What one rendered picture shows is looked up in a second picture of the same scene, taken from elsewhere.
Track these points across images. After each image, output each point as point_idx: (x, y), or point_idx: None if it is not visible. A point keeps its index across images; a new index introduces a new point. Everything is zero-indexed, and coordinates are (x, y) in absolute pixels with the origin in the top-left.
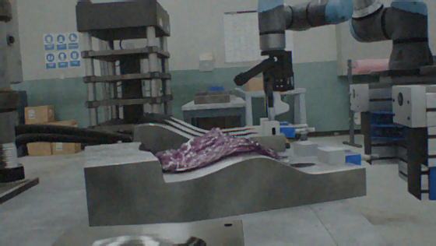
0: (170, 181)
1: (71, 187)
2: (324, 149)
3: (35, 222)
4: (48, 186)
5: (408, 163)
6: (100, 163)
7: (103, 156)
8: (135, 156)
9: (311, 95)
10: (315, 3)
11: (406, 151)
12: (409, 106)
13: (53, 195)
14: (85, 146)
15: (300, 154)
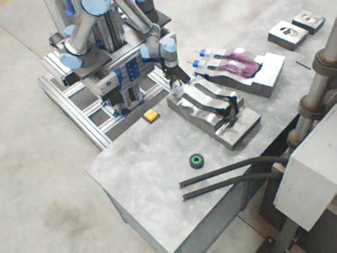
0: (262, 56)
1: (269, 117)
2: (210, 52)
3: (292, 86)
4: (277, 125)
5: (162, 62)
6: (280, 58)
7: (275, 65)
8: (268, 59)
9: None
10: (157, 34)
11: (122, 80)
12: (175, 38)
13: (279, 111)
14: (271, 86)
15: (204, 65)
